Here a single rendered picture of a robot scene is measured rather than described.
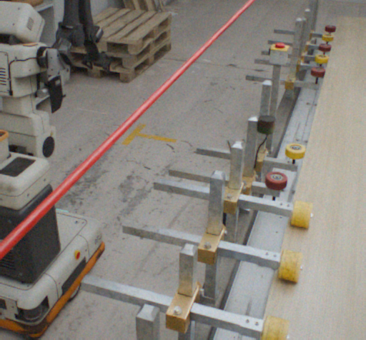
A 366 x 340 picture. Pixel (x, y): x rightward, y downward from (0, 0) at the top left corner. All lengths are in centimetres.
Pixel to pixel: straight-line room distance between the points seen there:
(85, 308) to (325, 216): 136
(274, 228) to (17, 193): 103
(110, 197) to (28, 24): 147
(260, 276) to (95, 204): 167
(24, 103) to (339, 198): 139
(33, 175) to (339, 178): 119
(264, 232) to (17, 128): 120
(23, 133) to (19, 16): 53
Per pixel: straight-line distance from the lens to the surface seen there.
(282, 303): 135
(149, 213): 313
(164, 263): 277
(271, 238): 199
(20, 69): 217
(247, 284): 178
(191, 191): 162
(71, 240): 252
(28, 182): 205
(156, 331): 98
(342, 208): 173
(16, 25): 219
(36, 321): 235
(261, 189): 185
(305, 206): 156
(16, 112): 233
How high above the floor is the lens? 185
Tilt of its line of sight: 30 degrees down
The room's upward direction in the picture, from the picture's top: 1 degrees clockwise
